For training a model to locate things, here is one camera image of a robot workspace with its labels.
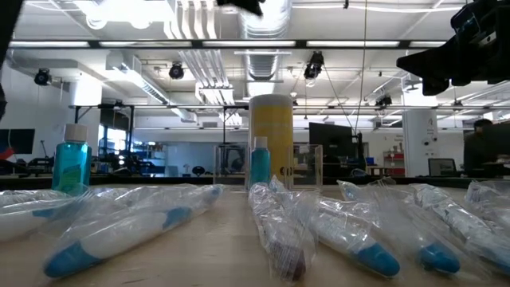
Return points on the silver ventilation duct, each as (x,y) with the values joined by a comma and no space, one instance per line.
(261,60)

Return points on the black aluminium table frame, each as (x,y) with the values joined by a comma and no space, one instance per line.
(159,180)

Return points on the teal mouthwash bottle white cap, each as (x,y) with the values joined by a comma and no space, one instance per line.
(260,167)
(71,167)

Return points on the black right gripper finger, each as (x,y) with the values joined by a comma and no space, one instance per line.
(430,60)

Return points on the clear acrylic organizer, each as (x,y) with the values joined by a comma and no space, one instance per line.
(315,167)

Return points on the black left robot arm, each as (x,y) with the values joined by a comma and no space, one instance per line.
(6,24)

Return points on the person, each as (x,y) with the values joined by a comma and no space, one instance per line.
(478,151)

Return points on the yellow wipes canister white lid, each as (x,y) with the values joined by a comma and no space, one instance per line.
(273,127)

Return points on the black metal rack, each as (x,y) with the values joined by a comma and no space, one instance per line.
(75,135)

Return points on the blue white toothbrush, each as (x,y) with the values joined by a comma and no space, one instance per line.
(470,231)
(418,239)
(350,239)
(119,235)
(16,223)

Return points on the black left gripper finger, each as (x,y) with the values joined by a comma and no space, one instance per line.
(243,5)

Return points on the red storage shelf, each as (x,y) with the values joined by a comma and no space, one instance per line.
(392,163)

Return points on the dark wall screen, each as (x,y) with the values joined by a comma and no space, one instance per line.
(18,141)

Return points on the black computer monitor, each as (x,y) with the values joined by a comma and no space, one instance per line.
(500,139)
(330,143)

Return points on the open laptop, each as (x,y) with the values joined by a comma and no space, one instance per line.
(442,167)

